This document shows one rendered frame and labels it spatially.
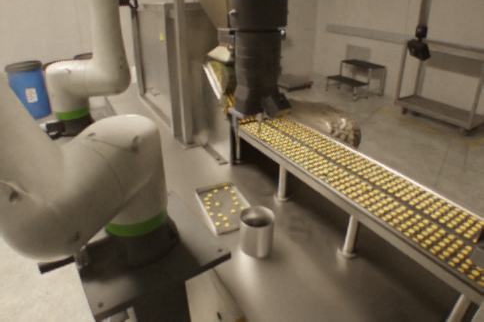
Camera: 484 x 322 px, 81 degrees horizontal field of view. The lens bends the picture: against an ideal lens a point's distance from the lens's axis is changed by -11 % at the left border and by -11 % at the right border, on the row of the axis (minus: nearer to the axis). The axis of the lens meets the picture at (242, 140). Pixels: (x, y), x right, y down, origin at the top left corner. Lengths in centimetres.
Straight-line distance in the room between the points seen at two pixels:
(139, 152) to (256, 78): 21
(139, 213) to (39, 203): 20
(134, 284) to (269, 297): 27
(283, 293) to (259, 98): 40
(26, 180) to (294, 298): 53
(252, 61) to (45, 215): 35
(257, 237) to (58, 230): 45
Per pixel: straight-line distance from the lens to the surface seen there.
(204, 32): 132
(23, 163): 42
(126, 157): 47
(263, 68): 51
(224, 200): 95
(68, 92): 117
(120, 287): 59
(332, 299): 71
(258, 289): 71
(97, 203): 43
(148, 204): 55
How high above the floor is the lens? 135
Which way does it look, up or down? 25 degrees down
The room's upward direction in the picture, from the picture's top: straight up
